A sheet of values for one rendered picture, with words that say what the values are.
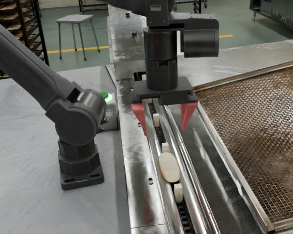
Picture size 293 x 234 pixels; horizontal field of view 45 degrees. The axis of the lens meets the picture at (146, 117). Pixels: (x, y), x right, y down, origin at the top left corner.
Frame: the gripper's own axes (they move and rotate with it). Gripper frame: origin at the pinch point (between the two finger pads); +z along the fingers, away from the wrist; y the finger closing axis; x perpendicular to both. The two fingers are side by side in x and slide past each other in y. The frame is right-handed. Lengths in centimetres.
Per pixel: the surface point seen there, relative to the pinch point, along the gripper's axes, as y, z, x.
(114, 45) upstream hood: -8, 1, 64
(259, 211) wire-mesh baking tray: 10.4, 3.1, -22.0
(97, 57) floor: -28, 93, 352
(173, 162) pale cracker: 1.1, 6.3, -2.8
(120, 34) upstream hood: -5, 1, 80
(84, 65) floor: -42, 93, 328
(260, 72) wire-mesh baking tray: 29.1, -0.1, 24.1
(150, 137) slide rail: -1.8, 7.3, 9.7
